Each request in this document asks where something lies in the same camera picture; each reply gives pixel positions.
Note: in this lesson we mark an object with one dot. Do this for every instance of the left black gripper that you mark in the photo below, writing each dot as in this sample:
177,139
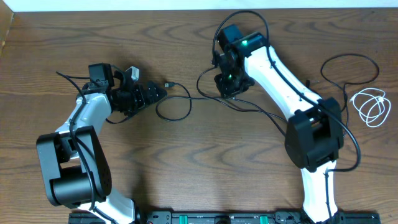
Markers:
143,99

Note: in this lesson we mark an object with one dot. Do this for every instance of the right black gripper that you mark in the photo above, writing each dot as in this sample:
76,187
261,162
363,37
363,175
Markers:
226,90

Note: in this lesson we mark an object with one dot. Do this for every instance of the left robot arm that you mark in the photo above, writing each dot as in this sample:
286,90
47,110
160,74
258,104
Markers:
74,167

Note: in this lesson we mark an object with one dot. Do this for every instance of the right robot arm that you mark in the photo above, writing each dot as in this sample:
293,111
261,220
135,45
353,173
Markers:
312,138

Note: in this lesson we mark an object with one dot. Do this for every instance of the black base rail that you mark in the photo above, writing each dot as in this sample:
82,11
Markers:
280,217

